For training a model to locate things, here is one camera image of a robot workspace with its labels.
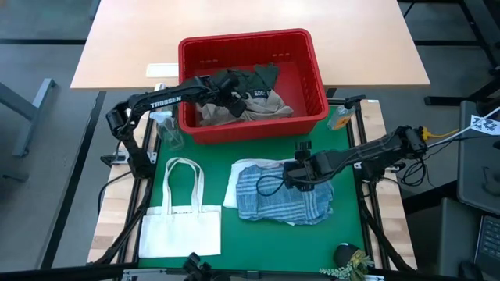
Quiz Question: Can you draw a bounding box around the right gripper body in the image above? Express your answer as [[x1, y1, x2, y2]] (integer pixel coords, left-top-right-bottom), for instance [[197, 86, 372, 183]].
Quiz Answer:
[[283, 151, 338, 193]]

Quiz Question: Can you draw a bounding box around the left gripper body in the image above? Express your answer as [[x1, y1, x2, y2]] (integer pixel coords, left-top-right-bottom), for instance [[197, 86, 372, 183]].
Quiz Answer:
[[205, 76, 238, 109]]

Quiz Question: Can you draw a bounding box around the beige garment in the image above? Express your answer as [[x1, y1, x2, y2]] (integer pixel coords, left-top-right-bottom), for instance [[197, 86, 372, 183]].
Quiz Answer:
[[196, 90, 295, 128]]

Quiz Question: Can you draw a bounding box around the light blue garment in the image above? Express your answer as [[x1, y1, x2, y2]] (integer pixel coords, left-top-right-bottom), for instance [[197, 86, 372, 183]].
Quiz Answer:
[[235, 163, 336, 226]]

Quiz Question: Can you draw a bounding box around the white linen shirt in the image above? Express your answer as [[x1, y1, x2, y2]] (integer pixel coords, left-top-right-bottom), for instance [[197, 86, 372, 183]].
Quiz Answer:
[[222, 158, 300, 228]]

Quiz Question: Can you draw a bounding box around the red plastic laundry bin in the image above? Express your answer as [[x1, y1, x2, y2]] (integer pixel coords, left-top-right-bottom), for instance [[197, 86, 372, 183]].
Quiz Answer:
[[177, 27, 330, 144]]

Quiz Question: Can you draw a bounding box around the dark green garment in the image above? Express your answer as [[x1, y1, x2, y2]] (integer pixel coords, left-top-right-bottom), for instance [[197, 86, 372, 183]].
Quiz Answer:
[[212, 62, 281, 101]]

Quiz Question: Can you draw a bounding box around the clear spray bottle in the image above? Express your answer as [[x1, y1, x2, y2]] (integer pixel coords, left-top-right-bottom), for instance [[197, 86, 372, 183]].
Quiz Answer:
[[149, 111, 186, 151]]

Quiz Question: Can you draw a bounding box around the green table mat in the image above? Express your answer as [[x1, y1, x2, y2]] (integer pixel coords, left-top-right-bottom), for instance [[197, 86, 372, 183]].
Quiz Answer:
[[138, 105, 370, 274]]

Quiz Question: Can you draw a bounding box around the light wooden desk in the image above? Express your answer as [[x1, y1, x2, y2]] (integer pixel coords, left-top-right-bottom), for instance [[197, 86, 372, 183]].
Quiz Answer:
[[70, 0, 430, 91]]

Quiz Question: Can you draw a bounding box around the white canvas tote bag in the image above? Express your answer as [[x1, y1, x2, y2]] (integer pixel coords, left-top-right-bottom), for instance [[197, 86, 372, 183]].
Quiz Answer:
[[138, 157, 223, 259]]

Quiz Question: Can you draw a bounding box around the black clamp-shaped object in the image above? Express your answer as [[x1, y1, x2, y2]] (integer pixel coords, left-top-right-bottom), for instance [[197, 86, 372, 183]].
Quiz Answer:
[[182, 252, 231, 281]]

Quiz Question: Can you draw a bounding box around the grey cabinet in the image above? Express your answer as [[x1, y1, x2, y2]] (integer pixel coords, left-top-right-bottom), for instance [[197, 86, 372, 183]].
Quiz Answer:
[[456, 100, 500, 215]]

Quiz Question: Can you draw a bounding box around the white paper fiducial tag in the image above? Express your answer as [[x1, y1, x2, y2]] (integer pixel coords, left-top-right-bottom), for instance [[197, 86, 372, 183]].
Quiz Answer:
[[470, 114, 500, 137]]

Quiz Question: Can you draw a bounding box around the black computer mouse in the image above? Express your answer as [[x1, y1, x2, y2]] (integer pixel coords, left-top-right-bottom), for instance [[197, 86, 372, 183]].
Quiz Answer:
[[459, 260, 484, 281]]

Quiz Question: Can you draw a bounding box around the grey metal table leg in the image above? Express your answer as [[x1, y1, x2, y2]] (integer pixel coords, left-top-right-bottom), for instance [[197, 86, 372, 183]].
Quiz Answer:
[[0, 77, 56, 158]]

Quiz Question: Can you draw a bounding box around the dark keyboard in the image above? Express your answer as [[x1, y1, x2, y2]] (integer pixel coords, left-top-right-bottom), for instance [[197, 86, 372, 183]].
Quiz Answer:
[[473, 214, 500, 270]]

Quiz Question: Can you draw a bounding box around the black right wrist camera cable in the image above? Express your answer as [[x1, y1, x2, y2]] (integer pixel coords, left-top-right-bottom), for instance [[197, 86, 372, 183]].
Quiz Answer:
[[255, 173, 289, 197]]

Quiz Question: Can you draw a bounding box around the black aluminium table frame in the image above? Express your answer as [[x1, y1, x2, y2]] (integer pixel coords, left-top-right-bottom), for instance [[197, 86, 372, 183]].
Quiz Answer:
[[87, 91, 417, 281]]

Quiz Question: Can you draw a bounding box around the black cable bundle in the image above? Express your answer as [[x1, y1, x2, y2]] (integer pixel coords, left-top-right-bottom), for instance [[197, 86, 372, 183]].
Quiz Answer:
[[398, 155, 430, 187]]

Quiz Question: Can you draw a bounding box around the yellow power plug cable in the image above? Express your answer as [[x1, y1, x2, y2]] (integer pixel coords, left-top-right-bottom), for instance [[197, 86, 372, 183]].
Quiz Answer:
[[420, 126, 462, 141]]

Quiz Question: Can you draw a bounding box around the white cable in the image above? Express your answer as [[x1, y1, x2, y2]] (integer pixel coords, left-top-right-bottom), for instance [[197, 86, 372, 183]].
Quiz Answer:
[[427, 105, 500, 149]]

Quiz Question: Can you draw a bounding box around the silver camera mount bar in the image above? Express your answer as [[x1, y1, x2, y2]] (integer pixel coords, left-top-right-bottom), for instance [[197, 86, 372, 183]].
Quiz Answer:
[[120, 267, 386, 281]]

